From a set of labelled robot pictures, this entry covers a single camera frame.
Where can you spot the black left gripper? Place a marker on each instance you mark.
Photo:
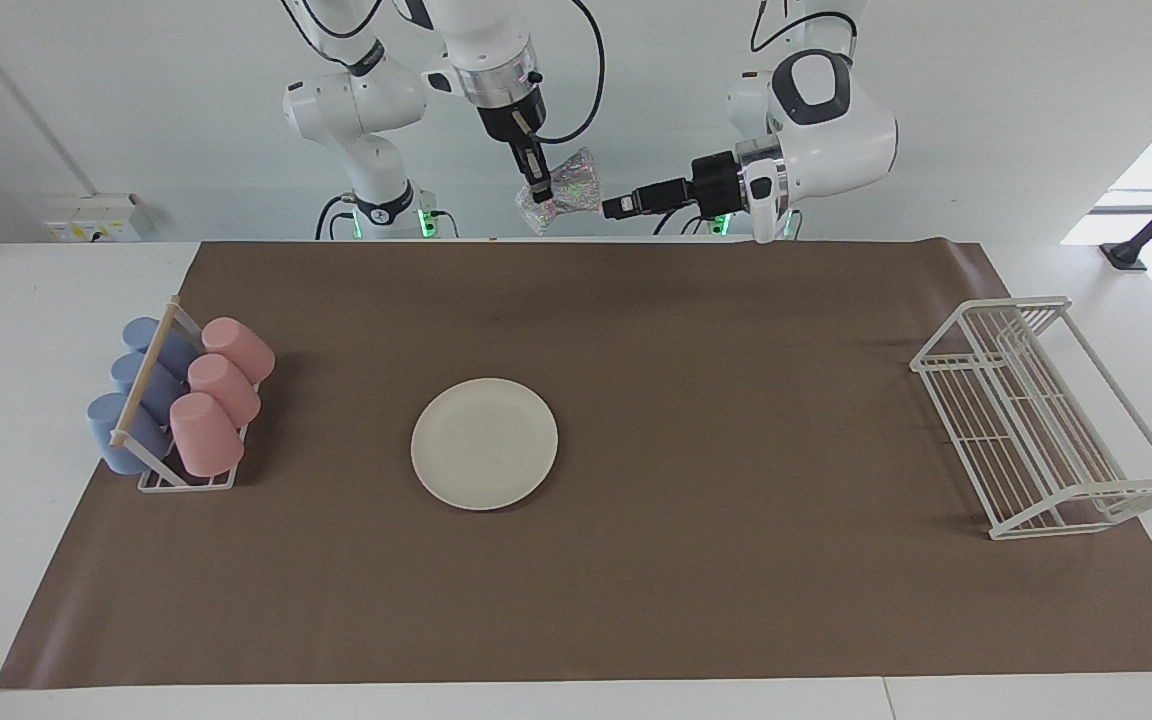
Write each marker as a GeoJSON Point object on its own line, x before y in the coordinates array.
{"type": "Point", "coordinates": [721, 183]}

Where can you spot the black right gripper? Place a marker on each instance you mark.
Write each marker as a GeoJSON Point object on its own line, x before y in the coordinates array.
{"type": "Point", "coordinates": [511, 118]}

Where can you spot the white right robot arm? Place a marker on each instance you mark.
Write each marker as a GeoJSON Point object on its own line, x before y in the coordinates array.
{"type": "Point", "coordinates": [356, 100]}

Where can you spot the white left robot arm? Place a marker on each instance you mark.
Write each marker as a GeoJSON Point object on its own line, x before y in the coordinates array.
{"type": "Point", "coordinates": [836, 140]}

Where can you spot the cream round plate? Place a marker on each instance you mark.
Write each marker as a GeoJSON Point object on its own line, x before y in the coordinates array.
{"type": "Point", "coordinates": [484, 444]}

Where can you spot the pink plastic cup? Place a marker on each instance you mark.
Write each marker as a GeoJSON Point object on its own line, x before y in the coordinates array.
{"type": "Point", "coordinates": [226, 388]}
{"type": "Point", "coordinates": [241, 348]}
{"type": "Point", "coordinates": [206, 435]}

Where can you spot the brown table mat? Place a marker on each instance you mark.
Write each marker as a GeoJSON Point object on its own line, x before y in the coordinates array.
{"type": "Point", "coordinates": [636, 600]}

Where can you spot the blue plastic cup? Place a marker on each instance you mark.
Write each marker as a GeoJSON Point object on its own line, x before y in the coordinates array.
{"type": "Point", "coordinates": [141, 333]}
{"type": "Point", "coordinates": [128, 372]}
{"type": "Point", "coordinates": [106, 425]}

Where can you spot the cup rack with wooden bar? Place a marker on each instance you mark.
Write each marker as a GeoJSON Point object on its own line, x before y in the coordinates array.
{"type": "Point", "coordinates": [146, 370]}

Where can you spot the white wall socket box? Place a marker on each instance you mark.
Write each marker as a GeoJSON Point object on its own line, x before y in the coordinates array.
{"type": "Point", "coordinates": [96, 218]}

